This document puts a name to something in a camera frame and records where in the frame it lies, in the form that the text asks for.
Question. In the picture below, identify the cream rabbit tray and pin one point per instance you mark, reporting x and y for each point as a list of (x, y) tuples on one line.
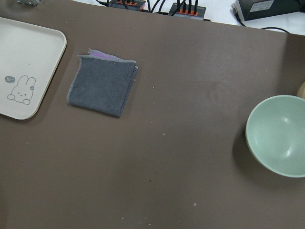
[(29, 56)]

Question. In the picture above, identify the grey folded cloth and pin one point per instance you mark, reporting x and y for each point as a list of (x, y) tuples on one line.
[(102, 83)]

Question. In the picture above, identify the black orange usb hub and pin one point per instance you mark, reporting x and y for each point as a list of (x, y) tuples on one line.
[(135, 5)]

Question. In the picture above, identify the mint green bowl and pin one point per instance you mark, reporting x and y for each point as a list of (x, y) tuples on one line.
[(275, 135)]

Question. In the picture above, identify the black power box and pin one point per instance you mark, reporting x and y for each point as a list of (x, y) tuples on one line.
[(257, 9)]

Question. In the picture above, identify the wooden cup tree stand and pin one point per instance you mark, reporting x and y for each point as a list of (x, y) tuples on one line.
[(301, 91)]

